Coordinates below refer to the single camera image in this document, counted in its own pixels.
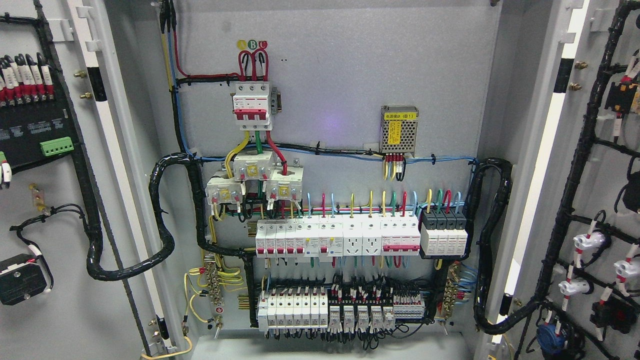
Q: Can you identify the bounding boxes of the grey cabinet door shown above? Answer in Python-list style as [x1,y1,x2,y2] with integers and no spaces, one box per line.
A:
[464,0,639,360]
[0,0,169,360]

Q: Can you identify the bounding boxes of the white current transformers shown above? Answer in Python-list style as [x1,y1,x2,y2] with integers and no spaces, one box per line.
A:
[205,150,304,207]

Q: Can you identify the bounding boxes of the white small breaker row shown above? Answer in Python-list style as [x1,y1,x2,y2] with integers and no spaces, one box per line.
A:
[254,215,345,262]

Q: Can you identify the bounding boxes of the perforated metal power supply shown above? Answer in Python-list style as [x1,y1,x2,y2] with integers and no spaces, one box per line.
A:
[379,105,419,154]

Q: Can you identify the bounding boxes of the red white circuit breaker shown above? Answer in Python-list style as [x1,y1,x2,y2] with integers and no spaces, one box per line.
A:
[381,214,421,256]

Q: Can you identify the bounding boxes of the red white main breaker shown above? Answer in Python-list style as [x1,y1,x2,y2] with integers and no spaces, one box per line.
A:
[232,80,275,132]

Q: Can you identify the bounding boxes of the black white surge protector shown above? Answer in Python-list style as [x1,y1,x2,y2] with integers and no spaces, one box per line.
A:
[419,209,469,261]

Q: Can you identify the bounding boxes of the white lower breaker row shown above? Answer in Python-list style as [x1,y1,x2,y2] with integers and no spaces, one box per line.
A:
[257,288,329,336]

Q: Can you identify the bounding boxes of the brass left ground bar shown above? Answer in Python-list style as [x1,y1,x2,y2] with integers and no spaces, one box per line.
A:
[203,253,225,329]

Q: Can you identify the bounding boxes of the row of relay modules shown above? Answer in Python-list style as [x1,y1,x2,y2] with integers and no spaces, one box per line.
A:
[325,284,426,338]

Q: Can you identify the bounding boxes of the brass right terminal bar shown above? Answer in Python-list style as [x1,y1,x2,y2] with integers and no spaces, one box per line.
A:
[440,261,460,320]

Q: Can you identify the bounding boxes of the black digital power meter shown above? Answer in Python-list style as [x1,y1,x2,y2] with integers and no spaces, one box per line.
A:
[0,73,80,173]

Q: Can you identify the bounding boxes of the black right cable conduit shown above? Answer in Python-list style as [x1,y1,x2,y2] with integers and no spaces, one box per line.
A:
[469,158,538,334]

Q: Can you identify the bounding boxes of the black cable conduit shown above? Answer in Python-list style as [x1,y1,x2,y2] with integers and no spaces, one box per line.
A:
[86,152,258,328]
[469,158,538,334]

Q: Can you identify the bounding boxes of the black left cable conduit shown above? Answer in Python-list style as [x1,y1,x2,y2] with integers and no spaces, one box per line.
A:
[86,152,258,328]

